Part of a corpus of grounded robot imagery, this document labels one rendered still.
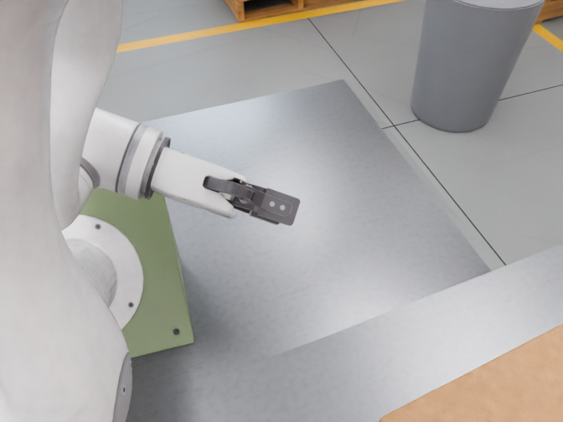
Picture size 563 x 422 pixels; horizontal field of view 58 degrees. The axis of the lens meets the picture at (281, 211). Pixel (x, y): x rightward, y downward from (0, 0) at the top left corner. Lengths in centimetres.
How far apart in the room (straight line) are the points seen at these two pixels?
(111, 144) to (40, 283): 28
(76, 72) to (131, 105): 218
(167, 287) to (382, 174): 48
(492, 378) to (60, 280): 34
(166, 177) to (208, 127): 57
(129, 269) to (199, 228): 20
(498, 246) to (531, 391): 163
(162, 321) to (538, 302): 58
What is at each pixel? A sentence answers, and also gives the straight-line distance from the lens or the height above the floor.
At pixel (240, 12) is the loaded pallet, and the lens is 322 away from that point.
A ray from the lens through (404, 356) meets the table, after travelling 80.
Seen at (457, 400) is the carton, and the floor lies 112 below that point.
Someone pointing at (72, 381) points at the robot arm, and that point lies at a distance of 35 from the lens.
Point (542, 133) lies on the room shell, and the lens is 268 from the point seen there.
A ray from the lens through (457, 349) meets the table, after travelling 82.
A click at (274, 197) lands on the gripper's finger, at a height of 113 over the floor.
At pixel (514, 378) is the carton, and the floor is 112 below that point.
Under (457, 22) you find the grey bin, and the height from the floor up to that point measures 54.
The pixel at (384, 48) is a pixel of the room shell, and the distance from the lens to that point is 305.
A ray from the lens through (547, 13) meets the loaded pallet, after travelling 358.
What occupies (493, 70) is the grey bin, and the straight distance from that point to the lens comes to 234.
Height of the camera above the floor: 153
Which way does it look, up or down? 48 degrees down
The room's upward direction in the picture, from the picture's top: straight up
